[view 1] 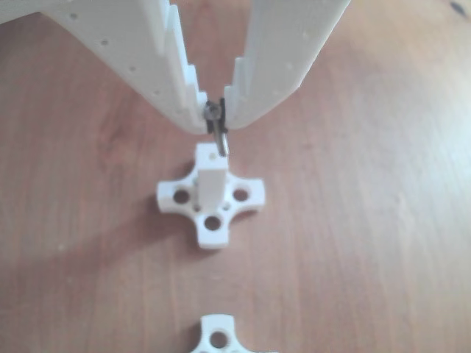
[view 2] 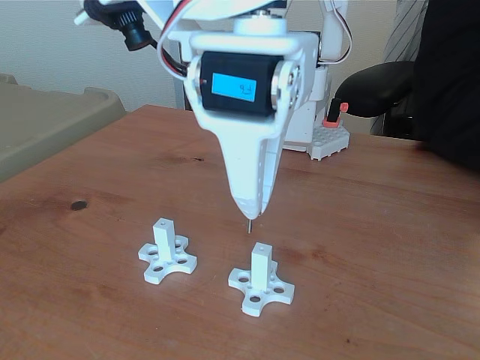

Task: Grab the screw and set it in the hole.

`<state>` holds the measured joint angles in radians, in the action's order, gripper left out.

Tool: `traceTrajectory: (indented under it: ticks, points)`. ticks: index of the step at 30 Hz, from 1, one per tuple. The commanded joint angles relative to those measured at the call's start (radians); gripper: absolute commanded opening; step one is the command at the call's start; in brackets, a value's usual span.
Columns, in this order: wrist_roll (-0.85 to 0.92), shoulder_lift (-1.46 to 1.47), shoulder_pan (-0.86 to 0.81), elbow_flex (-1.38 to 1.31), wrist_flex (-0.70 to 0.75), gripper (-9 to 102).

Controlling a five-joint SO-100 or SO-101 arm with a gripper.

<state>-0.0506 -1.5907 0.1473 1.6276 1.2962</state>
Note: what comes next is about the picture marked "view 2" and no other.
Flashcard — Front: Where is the black and orange clamp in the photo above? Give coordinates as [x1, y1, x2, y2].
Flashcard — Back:
[323, 97, 350, 130]

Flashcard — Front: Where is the black office chair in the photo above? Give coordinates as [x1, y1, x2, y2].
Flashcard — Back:
[334, 61, 417, 138]

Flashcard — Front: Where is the grey striped fabric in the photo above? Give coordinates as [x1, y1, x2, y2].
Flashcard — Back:
[370, 0, 431, 136]

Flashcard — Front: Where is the person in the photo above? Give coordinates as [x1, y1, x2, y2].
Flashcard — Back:
[412, 0, 480, 170]

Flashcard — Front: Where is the beige plastic bin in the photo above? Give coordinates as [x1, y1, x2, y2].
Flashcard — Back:
[0, 73, 128, 184]

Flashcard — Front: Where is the white perforated base plate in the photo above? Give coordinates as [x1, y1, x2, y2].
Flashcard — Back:
[305, 123, 352, 162]

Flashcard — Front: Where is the white red servo wire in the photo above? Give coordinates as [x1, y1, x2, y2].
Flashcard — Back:
[155, 0, 206, 80]
[322, 0, 354, 65]

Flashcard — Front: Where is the white printed post holder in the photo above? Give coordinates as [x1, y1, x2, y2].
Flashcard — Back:
[137, 217, 198, 285]
[227, 241, 296, 317]

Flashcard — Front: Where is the black camera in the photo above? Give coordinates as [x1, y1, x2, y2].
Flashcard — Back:
[82, 0, 153, 52]

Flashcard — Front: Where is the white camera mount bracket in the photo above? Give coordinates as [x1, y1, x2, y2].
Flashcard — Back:
[73, 0, 168, 27]

